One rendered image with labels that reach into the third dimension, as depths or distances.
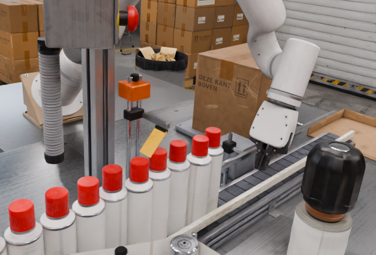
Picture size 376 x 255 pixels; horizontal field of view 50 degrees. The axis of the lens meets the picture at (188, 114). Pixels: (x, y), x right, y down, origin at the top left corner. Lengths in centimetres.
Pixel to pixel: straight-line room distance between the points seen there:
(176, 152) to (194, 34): 375
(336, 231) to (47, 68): 49
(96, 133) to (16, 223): 26
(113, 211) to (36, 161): 60
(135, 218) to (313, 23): 473
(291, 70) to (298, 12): 441
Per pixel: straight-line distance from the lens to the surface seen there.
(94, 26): 59
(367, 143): 159
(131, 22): 60
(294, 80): 100
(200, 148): 79
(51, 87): 67
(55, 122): 69
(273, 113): 101
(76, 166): 122
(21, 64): 411
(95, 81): 76
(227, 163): 98
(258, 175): 112
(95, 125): 79
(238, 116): 130
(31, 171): 121
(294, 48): 101
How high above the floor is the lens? 142
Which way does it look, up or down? 22 degrees down
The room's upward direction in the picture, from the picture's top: 4 degrees clockwise
